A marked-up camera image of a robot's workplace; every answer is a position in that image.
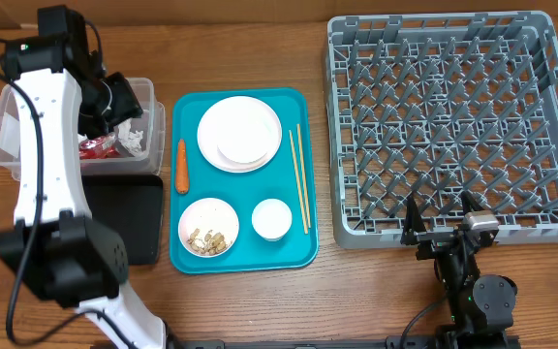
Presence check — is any white bowl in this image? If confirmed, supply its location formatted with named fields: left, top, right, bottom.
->
left=177, top=198, right=240, bottom=258

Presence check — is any orange carrot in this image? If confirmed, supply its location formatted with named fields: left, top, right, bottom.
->
left=174, top=139, right=190, bottom=194

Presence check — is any teal serving tray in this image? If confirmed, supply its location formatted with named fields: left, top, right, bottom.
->
left=170, top=87, right=319, bottom=274

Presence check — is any clear plastic waste bin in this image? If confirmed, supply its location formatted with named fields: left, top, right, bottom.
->
left=0, top=78, right=166, bottom=180

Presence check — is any red snack wrapper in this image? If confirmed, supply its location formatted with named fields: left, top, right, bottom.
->
left=78, top=133, right=119, bottom=160

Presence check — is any white cup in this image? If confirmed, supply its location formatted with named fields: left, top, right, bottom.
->
left=252, top=199, right=293, bottom=241

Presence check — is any small white plate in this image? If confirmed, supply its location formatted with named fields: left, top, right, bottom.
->
left=217, top=110, right=275, bottom=164

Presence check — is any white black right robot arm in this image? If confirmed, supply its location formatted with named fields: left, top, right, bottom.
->
left=398, top=192, right=520, bottom=348

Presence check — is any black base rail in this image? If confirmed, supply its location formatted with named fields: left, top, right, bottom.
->
left=176, top=333, right=522, bottom=349

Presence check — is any wooden chopstick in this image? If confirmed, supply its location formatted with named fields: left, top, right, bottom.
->
left=289, top=130, right=309, bottom=235
left=296, top=124, right=311, bottom=230

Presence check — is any large white plate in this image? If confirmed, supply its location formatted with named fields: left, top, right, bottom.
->
left=197, top=96, right=283, bottom=174

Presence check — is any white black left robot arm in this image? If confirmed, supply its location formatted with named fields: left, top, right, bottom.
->
left=0, top=5, right=179, bottom=348

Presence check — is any crumpled white tissue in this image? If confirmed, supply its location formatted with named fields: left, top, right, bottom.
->
left=115, top=119, right=144, bottom=157

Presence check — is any right wooden chopstick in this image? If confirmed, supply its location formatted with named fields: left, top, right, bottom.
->
left=296, top=124, right=311, bottom=230

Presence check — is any pile of peanuts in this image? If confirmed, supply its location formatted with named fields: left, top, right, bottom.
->
left=187, top=229, right=231, bottom=257

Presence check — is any grey dishwasher rack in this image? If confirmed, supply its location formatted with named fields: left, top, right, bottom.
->
left=325, top=11, right=558, bottom=248

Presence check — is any black rectangular tray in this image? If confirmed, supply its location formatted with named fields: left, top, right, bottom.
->
left=82, top=174, right=164, bottom=266

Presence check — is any left wooden chopstick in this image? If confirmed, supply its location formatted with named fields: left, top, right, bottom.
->
left=289, top=130, right=309, bottom=235

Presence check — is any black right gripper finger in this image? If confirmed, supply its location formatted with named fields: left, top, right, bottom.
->
left=400, top=196, right=426, bottom=244
left=460, top=191, right=483, bottom=213

